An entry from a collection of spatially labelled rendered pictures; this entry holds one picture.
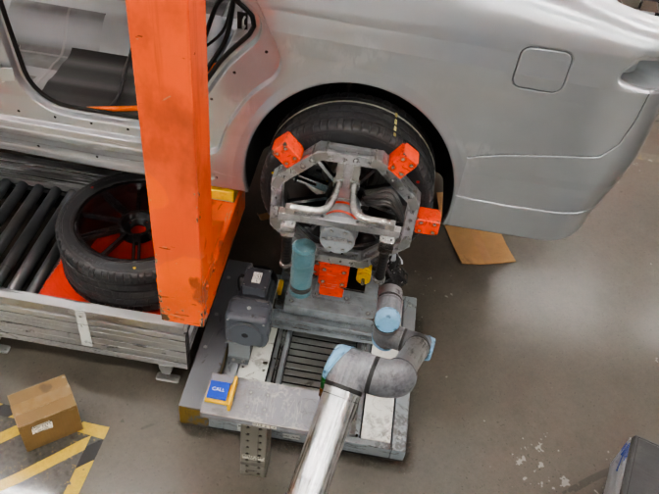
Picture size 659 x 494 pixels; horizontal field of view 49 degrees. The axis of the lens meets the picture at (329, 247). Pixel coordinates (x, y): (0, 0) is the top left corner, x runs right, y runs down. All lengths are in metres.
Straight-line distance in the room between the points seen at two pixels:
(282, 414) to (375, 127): 1.04
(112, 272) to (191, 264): 0.56
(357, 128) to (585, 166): 0.82
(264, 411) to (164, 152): 0.97
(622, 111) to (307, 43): 1.06
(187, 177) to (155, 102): 0.26
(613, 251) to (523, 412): 1.27
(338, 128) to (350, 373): 0.88
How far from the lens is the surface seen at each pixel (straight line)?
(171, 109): 2.05
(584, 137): 2.62
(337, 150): 2.49
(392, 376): 2.13
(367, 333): 3.16
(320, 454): 2.13
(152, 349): 3.01
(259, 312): 2.87
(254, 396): 2.58
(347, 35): 2.40
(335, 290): 2.93
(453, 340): 3.43
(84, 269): 2.97
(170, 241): 2.38
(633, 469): 2.91
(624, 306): 3.92
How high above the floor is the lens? 2.61
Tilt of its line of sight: 45 degrees down
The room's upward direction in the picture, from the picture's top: 7 degrees clockwise
